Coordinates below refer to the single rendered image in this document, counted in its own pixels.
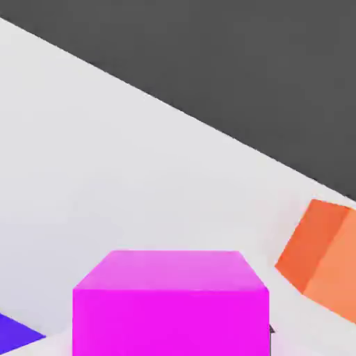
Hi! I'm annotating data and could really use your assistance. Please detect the small magenta cube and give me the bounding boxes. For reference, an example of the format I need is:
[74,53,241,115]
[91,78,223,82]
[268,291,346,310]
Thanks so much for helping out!
[72,249,270,356]

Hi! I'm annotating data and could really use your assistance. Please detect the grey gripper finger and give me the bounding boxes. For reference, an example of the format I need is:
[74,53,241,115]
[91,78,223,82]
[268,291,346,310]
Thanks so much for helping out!
[268,323,277,356]

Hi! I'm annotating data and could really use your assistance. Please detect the large orange box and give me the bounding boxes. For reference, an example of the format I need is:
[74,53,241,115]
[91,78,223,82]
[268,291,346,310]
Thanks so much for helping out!
[274,198,356,325]

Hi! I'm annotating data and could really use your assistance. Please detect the large blue box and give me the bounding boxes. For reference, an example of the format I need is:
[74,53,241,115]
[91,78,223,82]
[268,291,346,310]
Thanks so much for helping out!
[0,312,47,355]

